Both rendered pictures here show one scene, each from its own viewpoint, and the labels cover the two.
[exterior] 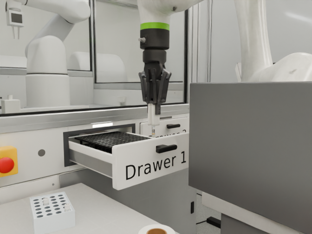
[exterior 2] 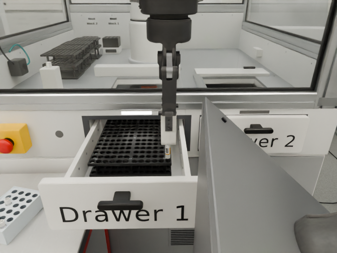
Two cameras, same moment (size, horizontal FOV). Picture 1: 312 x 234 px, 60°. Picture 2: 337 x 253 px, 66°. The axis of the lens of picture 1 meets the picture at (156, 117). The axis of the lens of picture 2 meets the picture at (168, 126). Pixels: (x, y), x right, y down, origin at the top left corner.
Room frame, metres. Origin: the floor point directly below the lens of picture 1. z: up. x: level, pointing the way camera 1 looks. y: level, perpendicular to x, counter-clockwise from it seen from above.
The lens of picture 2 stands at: (0.53, -0.31, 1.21)
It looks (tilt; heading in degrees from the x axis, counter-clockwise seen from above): 26 degrees down; 43
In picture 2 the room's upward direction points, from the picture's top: straight up
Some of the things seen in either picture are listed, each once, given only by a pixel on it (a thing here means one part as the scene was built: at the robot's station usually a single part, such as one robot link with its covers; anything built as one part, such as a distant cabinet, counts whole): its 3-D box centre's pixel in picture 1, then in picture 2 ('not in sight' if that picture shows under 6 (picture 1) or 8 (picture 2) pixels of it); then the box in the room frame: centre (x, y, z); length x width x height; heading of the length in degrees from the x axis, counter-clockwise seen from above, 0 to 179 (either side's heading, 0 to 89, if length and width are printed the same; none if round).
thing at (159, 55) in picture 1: (154, 65); (168, 45); (0.87, 0.01, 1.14); 0.08 x 0.07 x 0.09; 44
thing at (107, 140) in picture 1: (114, 147); (135, 148); (0.89, 0.14, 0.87); 0.22 x 0.18 x 0.06; 44
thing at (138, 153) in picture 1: (156, 157); (125, 203); (0.74, 0.00, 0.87); 0.29 x 0.02 x 0.11; 134
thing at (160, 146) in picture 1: (163, 147); (121, 200); (0.72, -0.02, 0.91); 0.07 x 0.04 x 0.01; 134
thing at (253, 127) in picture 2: (171, 126); (257, 128); (1.13, -0.07, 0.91); 0.07 x 0.04 x 0.01; 134
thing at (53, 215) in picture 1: (51, 211); (10, 213); (0.61, 0.25, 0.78); 0.12 x 0.08 x 0.04; 29
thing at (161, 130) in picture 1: (166, 132); (251, 134); (1.15, -0.05, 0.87); 0.29 x 0.02 x 0.11; 134
